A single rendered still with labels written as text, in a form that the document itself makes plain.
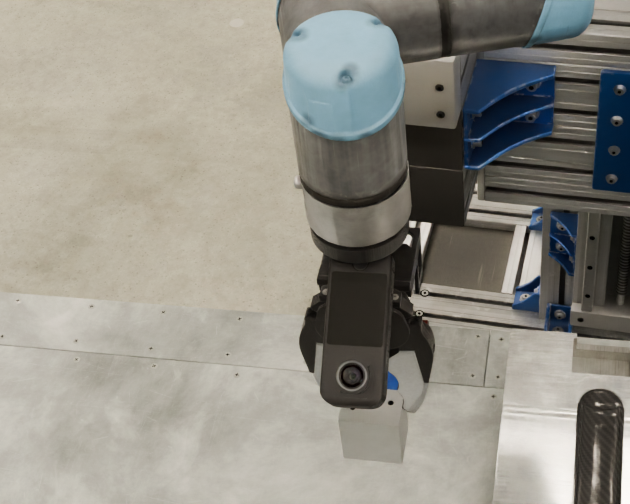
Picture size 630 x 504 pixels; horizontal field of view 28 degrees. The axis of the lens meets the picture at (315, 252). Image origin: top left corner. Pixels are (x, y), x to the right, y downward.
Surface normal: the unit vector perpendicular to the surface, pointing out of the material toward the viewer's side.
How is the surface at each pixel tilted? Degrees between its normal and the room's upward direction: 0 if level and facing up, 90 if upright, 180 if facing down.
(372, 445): 89
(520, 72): 0
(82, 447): 0
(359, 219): 90
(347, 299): 31
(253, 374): 0
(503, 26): 88
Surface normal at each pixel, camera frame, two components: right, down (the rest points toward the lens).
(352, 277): -0.15, -0.21
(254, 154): -0.11, -0.68
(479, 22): 0.08, 0.60
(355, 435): -0.19, 0.72
